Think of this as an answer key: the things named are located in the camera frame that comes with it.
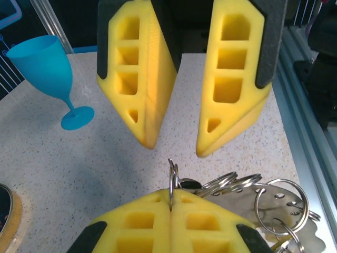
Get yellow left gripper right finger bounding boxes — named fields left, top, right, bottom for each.
left=170, top=189, right=274, bottom=253

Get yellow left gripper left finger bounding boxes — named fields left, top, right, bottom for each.
left=67, top=188, right=172, bottom=253

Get bunch of keys with tags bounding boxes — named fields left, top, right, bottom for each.
left=194, top=171, right=327, bottom=253

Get black key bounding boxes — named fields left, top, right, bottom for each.
left=179, top=178, right=203, bottom=190

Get silver split key ring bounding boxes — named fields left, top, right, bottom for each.
left=167, top=158, right=180, bottom=211

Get blue plastic goblet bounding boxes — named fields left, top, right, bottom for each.
left=6, top=35, right=95, bottom=131

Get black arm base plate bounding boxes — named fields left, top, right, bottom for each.
left=293, top=60, right=337, bottom=129

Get aluminium frame rail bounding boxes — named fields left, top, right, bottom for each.
left=273, top=26, right=337, bottom=253

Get aluminium frame post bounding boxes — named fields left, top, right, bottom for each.
left=28, top=0, right=76, bottom=53

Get gold wire glass rack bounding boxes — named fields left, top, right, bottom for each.
left=0, top=183, right=23, bottom=253

